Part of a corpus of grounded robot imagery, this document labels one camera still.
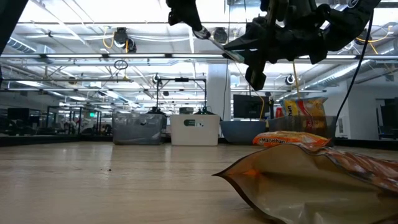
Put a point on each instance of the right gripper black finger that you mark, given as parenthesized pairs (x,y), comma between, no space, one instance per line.
(241,46)
(255,76)

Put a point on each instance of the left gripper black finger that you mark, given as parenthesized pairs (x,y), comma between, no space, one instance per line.
(191,15)
(174,17)

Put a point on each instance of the orange ramen packet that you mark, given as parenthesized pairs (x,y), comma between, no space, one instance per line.
(292,137)

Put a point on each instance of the brown orange snack pouch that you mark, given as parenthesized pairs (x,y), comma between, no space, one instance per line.
(311,193)

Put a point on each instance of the black ceiling spotlight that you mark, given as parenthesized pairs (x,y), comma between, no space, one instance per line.
(120,37)
(156,79)
(289,80)
(364,39)
(220,35)

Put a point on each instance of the black computer monitor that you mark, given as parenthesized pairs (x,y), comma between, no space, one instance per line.
(250,107)

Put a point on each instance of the white square pillar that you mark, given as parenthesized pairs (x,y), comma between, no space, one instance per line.
(217,93)

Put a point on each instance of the blue bowl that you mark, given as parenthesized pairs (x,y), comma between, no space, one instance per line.
(242,132)

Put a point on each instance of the white plastic bin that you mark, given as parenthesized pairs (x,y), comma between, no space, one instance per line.
(205,133)

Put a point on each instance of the black cabinet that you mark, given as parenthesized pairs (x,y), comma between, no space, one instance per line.
(388,118)

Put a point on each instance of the dark screen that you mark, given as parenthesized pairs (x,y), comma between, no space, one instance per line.
(18,114)

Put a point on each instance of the black frame rig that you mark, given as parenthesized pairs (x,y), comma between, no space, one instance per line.
(182,80)

